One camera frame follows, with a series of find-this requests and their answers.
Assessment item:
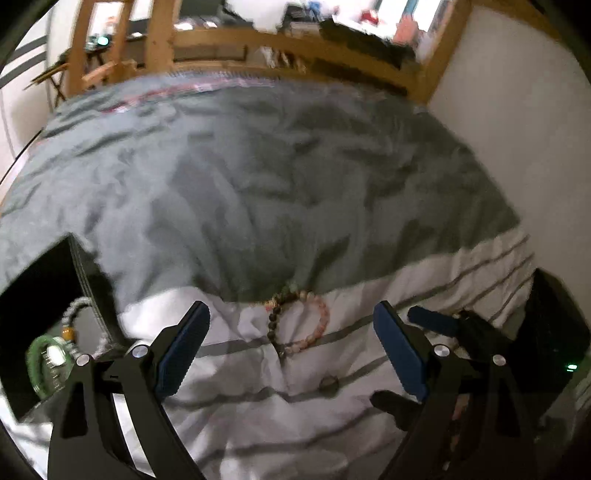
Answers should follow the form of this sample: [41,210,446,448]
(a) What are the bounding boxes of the grey white striped duvet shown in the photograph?
[1,74,535,479]

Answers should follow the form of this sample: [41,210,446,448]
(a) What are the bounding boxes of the cluttered wooden desk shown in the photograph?
[173,1,419,96]

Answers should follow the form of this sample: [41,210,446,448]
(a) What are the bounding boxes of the black jewelry box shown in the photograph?
[1,234,129,422]

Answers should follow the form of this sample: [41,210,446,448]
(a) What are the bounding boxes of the wooden folding side table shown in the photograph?
[25,46,108,110]

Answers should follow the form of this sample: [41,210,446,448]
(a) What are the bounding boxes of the wooden bed frame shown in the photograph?
[147,0,591,105]

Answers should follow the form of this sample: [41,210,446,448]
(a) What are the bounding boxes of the white wardrobe grey stripes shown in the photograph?
[1,10,53,188]

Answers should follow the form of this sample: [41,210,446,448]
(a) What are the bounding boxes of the pink and dark bead bracelet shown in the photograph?
[263,284,332,358]

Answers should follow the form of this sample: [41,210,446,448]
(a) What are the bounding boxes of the green jade bangle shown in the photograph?
[26,335,79,401]

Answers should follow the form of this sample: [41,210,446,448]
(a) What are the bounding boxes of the wooden ladder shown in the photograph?
[65,0,137,98]

